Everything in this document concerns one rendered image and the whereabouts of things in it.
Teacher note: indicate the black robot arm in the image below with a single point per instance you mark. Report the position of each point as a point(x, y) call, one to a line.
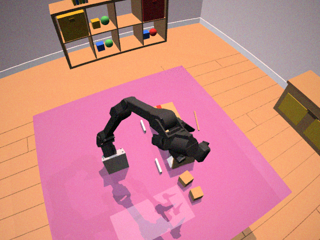
point(178, 143)

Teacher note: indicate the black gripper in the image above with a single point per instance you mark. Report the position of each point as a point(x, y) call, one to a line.
point(203, 148)

